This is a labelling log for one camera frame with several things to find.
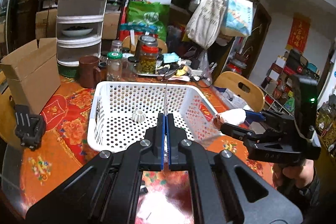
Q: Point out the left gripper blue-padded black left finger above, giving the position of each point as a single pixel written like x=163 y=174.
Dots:
x=115 y=198

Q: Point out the white tiered shelf rack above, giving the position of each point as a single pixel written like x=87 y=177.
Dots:
x=79 y=26

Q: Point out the brown cardboard box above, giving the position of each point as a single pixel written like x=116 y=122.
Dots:
x=32 y=73

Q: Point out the beige canvas tote bag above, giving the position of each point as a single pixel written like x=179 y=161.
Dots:
x=205 y=23

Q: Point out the green-lid glass jar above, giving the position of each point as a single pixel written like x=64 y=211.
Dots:
x=114 y=66

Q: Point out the white cartoon tissue packet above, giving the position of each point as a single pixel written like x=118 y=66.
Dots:
x=165 y=101

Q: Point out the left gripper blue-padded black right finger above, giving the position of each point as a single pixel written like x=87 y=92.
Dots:
x=213 y=193

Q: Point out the person's right hand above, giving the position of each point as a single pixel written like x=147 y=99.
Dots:
x=303 y=175

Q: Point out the red-lid pickle jar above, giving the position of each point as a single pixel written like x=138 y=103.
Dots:
x=148 y=59

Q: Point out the red wall couplet poster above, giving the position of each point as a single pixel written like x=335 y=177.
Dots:
x=299 y=33

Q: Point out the left wooden chair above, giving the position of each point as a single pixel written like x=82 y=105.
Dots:
x=8 y=121

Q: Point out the wooden chair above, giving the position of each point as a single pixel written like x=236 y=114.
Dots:
x=243 y=88
x=8 y=121

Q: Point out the shelf with boxes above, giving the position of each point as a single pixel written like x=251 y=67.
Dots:
x=278 y=85

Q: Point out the brown ceramic mug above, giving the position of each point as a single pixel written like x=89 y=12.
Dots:
x=89 y=72

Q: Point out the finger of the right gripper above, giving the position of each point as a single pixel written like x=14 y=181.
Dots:
x=235 y=132
x=254 y=116

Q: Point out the white ribbed round object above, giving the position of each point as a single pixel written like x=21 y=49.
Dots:
x=138 y=116

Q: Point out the wooden chair back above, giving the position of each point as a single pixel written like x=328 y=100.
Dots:
x=243 y=88

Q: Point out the white perforated plastic basket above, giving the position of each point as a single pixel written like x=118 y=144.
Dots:
x=110 y=125

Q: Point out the black mount device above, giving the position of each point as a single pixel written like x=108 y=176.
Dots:
x=30 y=127

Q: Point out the white towel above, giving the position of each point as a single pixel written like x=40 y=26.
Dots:
x=234 y=117

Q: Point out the green plastic bag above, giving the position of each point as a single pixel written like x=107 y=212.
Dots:
x=152 y=16

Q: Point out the blue printed shopping bag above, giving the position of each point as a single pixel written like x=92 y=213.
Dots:
x=238 y=18

